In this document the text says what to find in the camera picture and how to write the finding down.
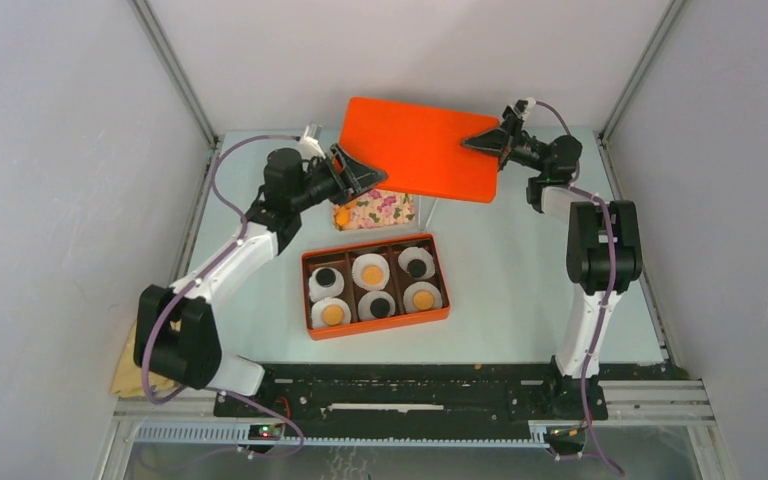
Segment white paper cup back-left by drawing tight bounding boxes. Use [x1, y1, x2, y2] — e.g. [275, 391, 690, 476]
[308, 267, 345, 302]

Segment white paper cup front-right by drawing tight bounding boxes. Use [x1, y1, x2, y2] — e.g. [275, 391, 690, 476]
[403, 281, 443, 313]

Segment tan cloth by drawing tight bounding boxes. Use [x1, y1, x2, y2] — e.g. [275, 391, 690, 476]
[110, 323, 176, 398]

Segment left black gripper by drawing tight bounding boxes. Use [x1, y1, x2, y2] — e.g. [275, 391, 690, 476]
[292, 146, 388, 213]

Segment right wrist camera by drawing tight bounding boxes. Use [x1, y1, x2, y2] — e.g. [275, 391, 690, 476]
[513, 97, 537, 122]

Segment round orange cookie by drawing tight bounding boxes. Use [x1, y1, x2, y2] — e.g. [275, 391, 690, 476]
[361, 265, 385, 287]
[321, 304, 345, 327]
[411, 290, 435, 311]

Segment white paper cup back-right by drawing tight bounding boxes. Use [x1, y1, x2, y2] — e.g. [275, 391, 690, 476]
[397, 246, 436, 280]

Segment metal tongs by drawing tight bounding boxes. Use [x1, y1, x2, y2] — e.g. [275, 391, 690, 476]
[420, 197, 439, 232]

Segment orange tin box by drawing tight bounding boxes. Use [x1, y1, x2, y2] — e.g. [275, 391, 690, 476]
[301, 233, 451, 341]

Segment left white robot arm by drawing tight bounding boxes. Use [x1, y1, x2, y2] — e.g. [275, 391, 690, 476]
[133, 140, 388, 417]

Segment orange tin lid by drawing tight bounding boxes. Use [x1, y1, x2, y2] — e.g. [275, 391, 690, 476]
[338, 97, 499, 203]

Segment white paper cup back-middle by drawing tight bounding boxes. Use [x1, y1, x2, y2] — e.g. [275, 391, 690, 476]
[351, 253, 390, 291]

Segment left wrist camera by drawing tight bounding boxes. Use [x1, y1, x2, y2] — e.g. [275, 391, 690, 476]
[298, 123, 326, 158]

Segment floral tray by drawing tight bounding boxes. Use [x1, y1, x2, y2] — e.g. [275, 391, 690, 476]
[332, 189, 417, 231]

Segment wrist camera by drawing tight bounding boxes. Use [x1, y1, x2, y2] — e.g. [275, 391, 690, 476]
[513, 97, 537, 122]
[298, 123, 326, 158]

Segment white paper cup front-middle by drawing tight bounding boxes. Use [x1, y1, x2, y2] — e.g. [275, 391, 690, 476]
[357, 290, 396, 321]

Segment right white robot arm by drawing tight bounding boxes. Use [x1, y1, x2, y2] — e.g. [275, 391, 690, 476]
[462, 98, 643, 381]

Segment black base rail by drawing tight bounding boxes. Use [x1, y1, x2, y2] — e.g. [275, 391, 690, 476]
[213, 360, 609, 440]

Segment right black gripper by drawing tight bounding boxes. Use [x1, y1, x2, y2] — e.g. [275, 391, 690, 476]
[459, 116, 548, 176]

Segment black cookie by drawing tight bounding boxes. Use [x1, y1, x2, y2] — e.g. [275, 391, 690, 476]
[406, 259, 428, 279]
[314, 267, 337, 288]
[369, 298, 391, 319]

